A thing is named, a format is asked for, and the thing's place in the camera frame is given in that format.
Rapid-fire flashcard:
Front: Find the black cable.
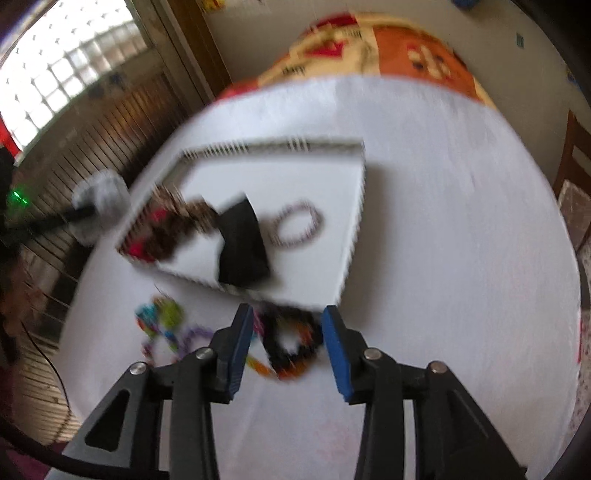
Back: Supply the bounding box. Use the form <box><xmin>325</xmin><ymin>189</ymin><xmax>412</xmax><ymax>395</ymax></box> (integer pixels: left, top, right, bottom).
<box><xmin>0</xmin><ymin>317</ymin><xmax>172</xmax><ymax>480</ymax></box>

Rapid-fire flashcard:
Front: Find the purple bead bracelet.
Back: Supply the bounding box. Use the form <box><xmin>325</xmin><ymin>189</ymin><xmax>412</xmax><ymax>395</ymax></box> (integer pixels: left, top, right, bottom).
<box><xmin>170</xmin><ymin>324</ymin><xmax>219</xmax><ymax>365</ymax></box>

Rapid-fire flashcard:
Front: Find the wooden chair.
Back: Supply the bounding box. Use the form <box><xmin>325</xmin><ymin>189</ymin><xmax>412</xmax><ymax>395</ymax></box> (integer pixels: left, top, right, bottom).
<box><xmin>551</xmin><ymin>110</ymin><xmax>591</xmax><ymax>199</ymax></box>

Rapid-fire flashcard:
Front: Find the pink braided hair tie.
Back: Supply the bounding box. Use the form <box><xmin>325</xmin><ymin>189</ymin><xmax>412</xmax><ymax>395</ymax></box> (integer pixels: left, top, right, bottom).
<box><xmin>266</xmin><ymin>198</ymin><xmax>326</xmax><ymax>250</ymax></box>

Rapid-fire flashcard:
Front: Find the multicolour bead bracelet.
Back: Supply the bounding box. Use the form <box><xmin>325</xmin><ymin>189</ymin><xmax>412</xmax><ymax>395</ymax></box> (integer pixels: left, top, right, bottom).
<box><xmin>140</xmin><ymin>329</ymin><xmax>187</xmax><ymax>368</ymax></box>

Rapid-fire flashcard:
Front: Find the black hair claw clip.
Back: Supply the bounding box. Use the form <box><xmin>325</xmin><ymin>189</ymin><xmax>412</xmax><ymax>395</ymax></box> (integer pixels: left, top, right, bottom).
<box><xmin>217</xmin><ymin>196</ymin><xmax>270</xmax><ymax>289</ymax></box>

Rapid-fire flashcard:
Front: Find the glass block window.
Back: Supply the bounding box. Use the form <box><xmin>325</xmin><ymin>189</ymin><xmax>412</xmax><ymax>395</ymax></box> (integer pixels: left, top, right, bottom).
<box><xmin>1</xmin><ymin>1</ymin><xmax>147</xmax><ymax>151</ymax></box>

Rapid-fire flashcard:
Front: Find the dark wooden slatted door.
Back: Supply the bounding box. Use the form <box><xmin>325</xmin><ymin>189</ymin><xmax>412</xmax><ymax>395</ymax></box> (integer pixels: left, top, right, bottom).
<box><xmin>8</xmin><ymin>74</ymin><xmax>188</xmax><ymax>444</ymax></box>

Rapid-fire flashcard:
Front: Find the brown scrunchie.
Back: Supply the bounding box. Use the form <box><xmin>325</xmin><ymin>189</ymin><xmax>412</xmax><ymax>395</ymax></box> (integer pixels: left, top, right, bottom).
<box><xmin>145</xmin><ymin>215</ymin><xmax>197</xmax><ymax>261</ymax></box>

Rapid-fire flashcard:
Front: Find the red satin bow clip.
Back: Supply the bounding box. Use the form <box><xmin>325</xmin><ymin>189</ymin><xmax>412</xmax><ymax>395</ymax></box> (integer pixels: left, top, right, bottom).
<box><xmin>122</xmin><ymin>207</ymin><xmax>170</xmax><ymax>263</ymax></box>

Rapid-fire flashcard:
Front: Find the leopard print ribbon bow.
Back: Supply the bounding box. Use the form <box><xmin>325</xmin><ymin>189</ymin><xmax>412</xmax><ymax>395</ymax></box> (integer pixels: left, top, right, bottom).
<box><xmin>152</xmin><ymin>185</ymin><xmax>218</xmax><ymax>234</ymax></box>

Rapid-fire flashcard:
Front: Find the black scrunchie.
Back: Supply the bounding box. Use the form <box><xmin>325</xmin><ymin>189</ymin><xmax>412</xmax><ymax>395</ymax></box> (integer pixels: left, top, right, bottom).
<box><xmin>259</xmin><ymin>307</ymin><xmax>324</xmax><ymax>381</ymax></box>

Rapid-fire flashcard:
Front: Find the light blue fluffy scrunchie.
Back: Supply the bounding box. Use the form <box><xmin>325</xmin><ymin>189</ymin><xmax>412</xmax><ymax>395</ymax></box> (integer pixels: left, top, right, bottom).
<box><xmin>70</xmin><ymin>170</ymin><xmax>131</xmax><ymax>247</ymax></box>

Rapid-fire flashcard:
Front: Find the orange patterned blanket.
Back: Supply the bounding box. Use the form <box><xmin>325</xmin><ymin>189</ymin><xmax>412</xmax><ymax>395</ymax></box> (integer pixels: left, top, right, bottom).
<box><xmin>219</xmin><ymin>12</ymin><xmax>495</xmax><ymax>108</ymax></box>

